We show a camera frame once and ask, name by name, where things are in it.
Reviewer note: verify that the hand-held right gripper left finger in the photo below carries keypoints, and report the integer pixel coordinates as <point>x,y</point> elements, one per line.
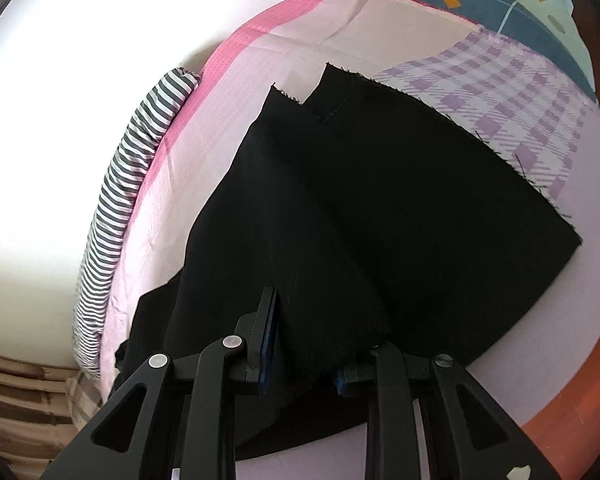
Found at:
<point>269,331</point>

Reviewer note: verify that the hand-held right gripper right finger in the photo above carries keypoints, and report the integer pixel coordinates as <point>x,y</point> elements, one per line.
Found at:
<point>339,383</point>

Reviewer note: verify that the black pants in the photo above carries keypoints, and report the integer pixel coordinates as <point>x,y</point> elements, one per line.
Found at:
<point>380,210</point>

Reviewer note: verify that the grey plaid cloth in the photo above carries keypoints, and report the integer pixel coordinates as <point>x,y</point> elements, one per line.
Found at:
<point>82,400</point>

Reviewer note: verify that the grey white striped pillow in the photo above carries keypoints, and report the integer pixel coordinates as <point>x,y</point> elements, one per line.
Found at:
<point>125,185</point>

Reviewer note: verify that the pink and purple plaid bedsheet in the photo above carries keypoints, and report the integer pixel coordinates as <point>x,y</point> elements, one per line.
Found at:
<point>290,55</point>

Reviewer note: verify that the reddish wooden bed frame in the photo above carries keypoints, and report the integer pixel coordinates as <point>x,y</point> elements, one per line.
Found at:
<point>580,395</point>

